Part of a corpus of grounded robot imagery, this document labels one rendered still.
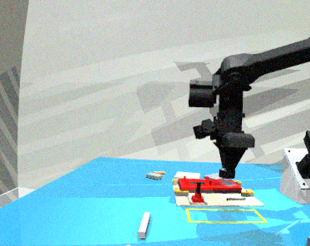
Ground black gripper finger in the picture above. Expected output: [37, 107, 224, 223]
[213, 142, 226, 168]
[220, 145, 248, 175]

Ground black rubber wheel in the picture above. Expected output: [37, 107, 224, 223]
[219, 168, 236, 179]

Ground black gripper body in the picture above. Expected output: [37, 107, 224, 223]
[210, 107, 255, 148]

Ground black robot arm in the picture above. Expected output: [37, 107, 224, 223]
[189, 37, 310, 179]

